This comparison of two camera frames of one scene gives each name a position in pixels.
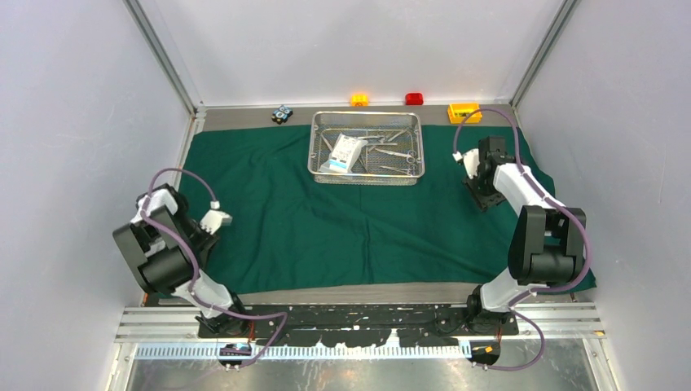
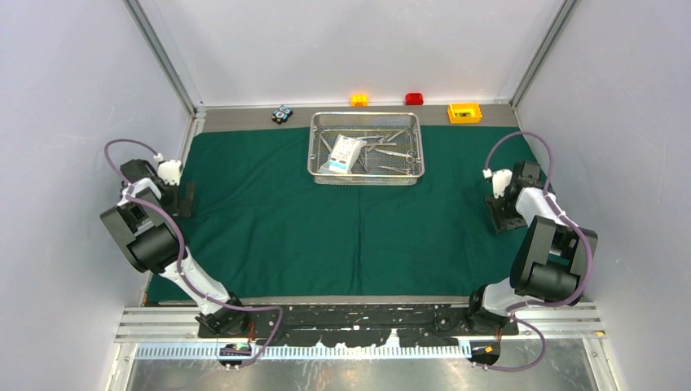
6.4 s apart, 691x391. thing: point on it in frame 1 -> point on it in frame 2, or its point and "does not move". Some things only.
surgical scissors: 409,155 does not move
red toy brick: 414,98 does not move
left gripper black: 206,243 -> 182,208
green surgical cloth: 283,231 does not move
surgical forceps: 410,170 does not move
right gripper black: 482,201 -> 499,220
